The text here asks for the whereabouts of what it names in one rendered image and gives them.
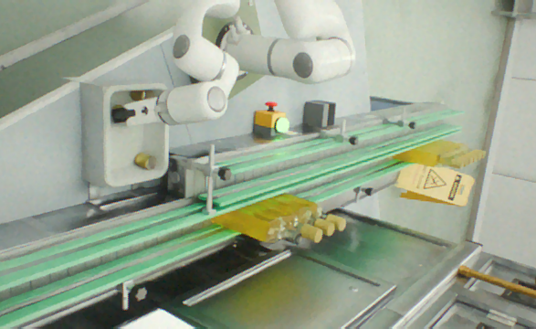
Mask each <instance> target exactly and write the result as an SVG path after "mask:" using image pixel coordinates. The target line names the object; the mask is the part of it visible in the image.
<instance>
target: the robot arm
mask: <svg viewBox="0 0 536 329"><path fill-rule="evenodd" d="M274 1H275V4H276V6H277V9H278V11H279V15H280V18H281V21H282V23H283V26H284V28H285V30H286V32H287V34H288V35H289V36H290V37H292V38H295V39H291V38H284V37H265V36H257V35H250V33H249V30H246V29H245V27H243V24H242V20H241V17H240V16H235V17H234V20H235V21H236V22H235V25H236V27H235V26H234V25H231V26H230V27H229V28H230V30H229V31H227V33H226V34H225V36H224V37H223V40H222V42H221V46H220V48H218V47H217V46H215V45H214V44H212V43H210V42H209V41H207V40H206V39H204V38H203V37H201V31H202V23H203V18H204V17H210V18H228V17H231V16H233V15H235V14H236V13H237V11H238V9H239V7H240V0H194V1H193V2H191V3H190V4H189V5H188V6H186V7H185V9H184V10H183V11H182V13H181V14H180V15H179V16H178V18H177V20H176V22H175V25H174V29H173V46H172V56H173V61H174V63H175V65H176V66H177V67H178V68H179V69H181V70H182V71H184V72H185V73H186V74H188V75H190V76H192V77H193V78H195V79H197V80H199V82H198V83H195V84H190V85H186V86H182V87H176V88H171V89H168V90H163V91H162V92H161V93H160V94H159V96H158V97H156V98H151V99H147V100H143V101H136V102H133V103H129V104H125V105H124V107H123V108H119V109H114V110H111V112H112V119H113V120H114V122H126V124H127V125H128V126H135V125H143V124H144V125H148V124H155V123H162V122H164V123H165V124H167V125H170V126H175V125H182V124H188V123H195V122H208V121H214V120H217V119H219V118H221V117H222V116H223V115H224V114H225V112H226V108H227V98H228V96H229V93H230V91H231V90H232V88H233V86H234V84H235V82H236V78H237V76H238V75H240V74H243V73H246V72H250V73H256V74H267V75H271V76H278V77H283V78H288V79H292V80H296V81H299V82H302V83H305V84H314V83H320V82H323V81H327V80H332V79H336V78H339V77H342V76H345V75H347V74H348V73H350V72H351V71H352V69H353V68H354V65H355V62H356V54H355V49H354V46H353V43H352V39H351V36H350V34H349V31H348V28H347V26H346V24H345V21H344V18H343V15H342V11H341V9H340V8H339V7H338V6H337V4H336V3H335V2H334V1H333V0H274ZM313 37H315V38H316V41H314V42H305V41H299V40H296V39H306V38H313ZM127 117H129V118H128V119H127Z"/></svg>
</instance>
